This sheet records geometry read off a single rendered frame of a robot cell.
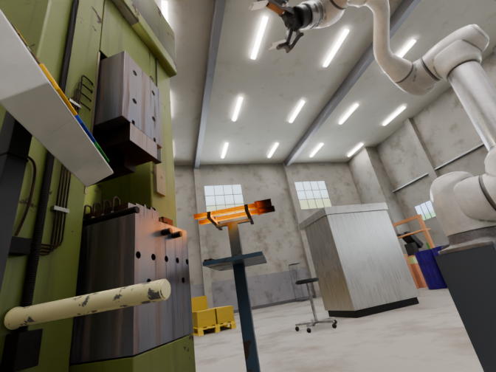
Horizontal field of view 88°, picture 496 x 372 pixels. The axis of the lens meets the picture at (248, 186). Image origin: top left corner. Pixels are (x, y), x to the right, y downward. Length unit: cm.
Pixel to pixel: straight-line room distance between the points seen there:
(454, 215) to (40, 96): 119
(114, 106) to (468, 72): 143
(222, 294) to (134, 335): 1055
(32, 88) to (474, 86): 131
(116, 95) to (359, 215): 449
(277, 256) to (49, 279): 1155
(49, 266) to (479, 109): 153
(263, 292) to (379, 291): 752
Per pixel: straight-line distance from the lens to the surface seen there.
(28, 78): 59
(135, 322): 97
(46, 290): 102
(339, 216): 486
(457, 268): 115
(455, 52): 139
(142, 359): 100
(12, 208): 69
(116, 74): 145
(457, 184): 116
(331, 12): 117
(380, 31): 125
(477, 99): 127
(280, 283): 1216
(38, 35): 140
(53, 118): 63
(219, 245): 1171
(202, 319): 591
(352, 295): 463
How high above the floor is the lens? 58
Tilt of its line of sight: 23 degrees up
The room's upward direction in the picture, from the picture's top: 10 degrees counter-clockwise
